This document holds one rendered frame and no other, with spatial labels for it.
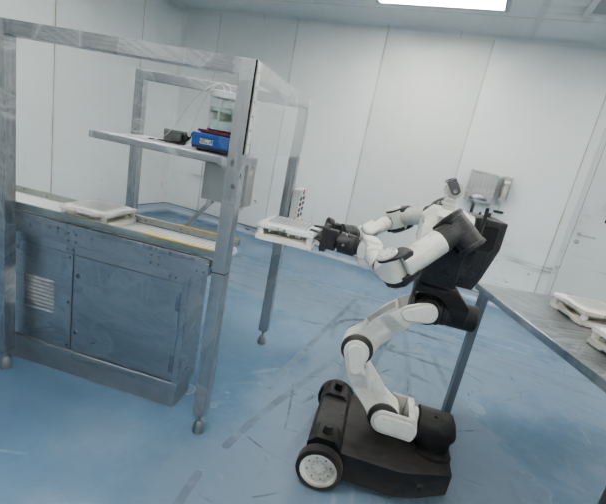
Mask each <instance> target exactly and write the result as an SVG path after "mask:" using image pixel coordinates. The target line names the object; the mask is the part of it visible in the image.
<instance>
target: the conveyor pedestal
mask: <svg viewBox="0 0 606 504"><path fill-rule="evenodd" d="M168 276H169V272H168V271H165V270H163V269H159V268H156V267H152V266H148V265H144V264H141V263H137V262H133V261H129V260H126V259H122V258H118V257H114V256H111V255H107V254H103V253H99V252H96V251H92V250H88V249H84V248H81V247H77V246H75V254H73V253H70V252H66V244H63V243H60V242H58V241H54V240H51V239H47V238H43V237H39V236H36V235H32V234H28V233H24V232H21V231H17V230H16V294H15V348H13V349H11V350H9V351H8V354H10V355H13V356H17V357H20V358H23V359H26V360H29V361H32V362H35V363H38V364H41V365H44V366H47V367H50V368H53V369H56V370H59V371H62V372H65V373H69V374H72V375H75V376H78V377H81V378H84V379H87V380H90V381H93V382H96V383H99V384H102V385H105V386H108V387H111V388H114V389H118V390H121V391H124V392H127V393H130V394H133V395H136V396H139V397H142V398H145V399H148V400H151V401H154V402H157V403H160V404H163V405H166V406H170V407H173V406H174V405H175V404H176V403H177V402H178V401H179V400H180V398H181V397H182V396H183V395H184V394H185V393H186V392H187V391H188V386H189V379H190V376H191V375H192V374H193V373H194V372H195V365H196V358H197V350H198V343H199V335H200V328H201V321H202V313H203V306H204V298H205V291H206V284H207V278H205V279H204V280H201V279H197V278H193V277H189V276H186V275H182V274H178V282H177V281H173V280H169V279H168Z"/></svg>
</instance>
